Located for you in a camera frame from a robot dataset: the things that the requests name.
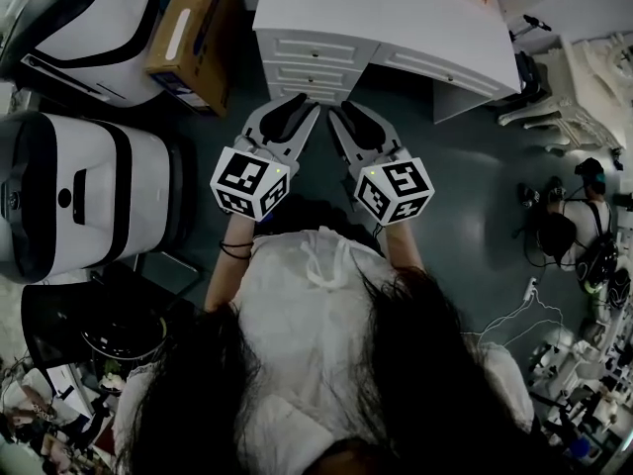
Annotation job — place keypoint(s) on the white desk with drawers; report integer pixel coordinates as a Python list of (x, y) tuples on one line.
[(371, 3)]

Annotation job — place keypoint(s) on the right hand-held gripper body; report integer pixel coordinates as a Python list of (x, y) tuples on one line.
[(395, 191)]

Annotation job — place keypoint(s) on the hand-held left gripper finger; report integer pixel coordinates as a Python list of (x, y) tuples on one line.
[(257, 126), (302, 136)]

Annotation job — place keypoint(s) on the brown cardboard box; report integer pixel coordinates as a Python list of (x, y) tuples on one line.
[(198, 42)]

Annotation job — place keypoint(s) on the white and black mobile robot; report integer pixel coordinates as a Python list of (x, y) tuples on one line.
[(99, 23), (128, 191)]

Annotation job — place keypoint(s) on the grey suitcase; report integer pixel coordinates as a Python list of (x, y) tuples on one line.
[(526, 72)]

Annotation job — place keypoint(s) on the white ornate carved furniture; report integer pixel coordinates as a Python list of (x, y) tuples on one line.
[(588, 97)]

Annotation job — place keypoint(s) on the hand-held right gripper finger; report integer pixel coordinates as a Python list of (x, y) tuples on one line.
[(348, 144), (386, 141)]

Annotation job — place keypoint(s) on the person's right forearm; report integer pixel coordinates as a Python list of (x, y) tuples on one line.
[(403, 248)]

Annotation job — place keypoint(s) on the person's white shirt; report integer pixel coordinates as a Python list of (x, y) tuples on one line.
[(297, 324)]

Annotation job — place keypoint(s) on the white power strip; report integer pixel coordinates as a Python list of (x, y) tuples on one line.
[(530, 289)]

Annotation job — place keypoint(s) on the person's left forearm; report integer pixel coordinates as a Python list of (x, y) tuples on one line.
[(227, 280)]

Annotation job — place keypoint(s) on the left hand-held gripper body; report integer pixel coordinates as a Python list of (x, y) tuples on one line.
[(242, 181)]

